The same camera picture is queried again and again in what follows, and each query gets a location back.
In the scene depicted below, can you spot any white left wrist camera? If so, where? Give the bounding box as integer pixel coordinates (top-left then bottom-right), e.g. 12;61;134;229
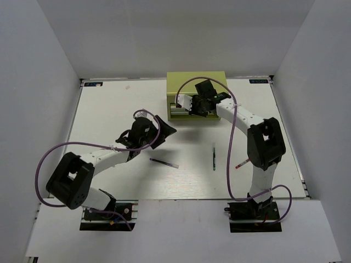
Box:
133;110;148;119

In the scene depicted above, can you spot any dark blue corner sticker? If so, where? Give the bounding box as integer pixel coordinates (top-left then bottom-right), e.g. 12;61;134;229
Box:
84;82;103;87
249;79;269;84

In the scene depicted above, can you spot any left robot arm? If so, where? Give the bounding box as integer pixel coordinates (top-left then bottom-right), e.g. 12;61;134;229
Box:
46;115;177;219

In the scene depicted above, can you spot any dark purple pen refill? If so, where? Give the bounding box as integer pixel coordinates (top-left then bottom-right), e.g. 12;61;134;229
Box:
149;158;179;169

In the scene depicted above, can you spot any dark blue corner sticker right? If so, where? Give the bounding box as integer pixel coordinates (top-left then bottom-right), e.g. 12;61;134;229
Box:
249;79;269;84

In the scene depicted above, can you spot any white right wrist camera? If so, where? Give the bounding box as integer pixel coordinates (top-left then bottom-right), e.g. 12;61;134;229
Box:
175;94;193;111

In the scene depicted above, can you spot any green black pen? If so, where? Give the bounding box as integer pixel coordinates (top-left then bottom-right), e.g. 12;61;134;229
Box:
212;142;216;171

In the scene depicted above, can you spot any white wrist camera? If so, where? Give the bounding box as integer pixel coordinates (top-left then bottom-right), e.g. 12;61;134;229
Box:
175;94;193;111
133;110;148;119

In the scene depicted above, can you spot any dark blue corner sticker left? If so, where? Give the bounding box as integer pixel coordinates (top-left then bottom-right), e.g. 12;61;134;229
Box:
84;82;103;87

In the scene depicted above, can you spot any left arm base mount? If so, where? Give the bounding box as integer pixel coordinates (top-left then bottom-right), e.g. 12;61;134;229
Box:
80;201;139;232

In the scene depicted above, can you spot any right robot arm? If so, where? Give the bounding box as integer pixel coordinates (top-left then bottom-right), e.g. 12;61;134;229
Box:
185;78;286;219

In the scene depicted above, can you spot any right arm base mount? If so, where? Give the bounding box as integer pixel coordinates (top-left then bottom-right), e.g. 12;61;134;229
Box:
224;197;282;233

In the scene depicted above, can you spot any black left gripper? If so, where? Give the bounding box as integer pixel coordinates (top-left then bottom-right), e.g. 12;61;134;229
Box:
140;115;177;149

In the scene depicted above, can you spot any red ink refill tube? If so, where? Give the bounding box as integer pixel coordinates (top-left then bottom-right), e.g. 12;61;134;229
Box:
235;159;250;169

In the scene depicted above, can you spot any green metal drawer cabinet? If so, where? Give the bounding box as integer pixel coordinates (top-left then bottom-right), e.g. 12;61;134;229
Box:
166;71;228;122

